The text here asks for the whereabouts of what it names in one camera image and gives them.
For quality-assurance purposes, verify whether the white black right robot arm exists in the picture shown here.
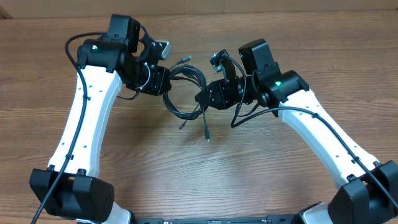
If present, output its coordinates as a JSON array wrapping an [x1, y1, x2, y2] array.
[[195, 39, 397, 223]]

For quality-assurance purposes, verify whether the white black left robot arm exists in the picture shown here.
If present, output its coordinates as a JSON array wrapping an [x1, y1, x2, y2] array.
[[29, 14, 171, 223]]

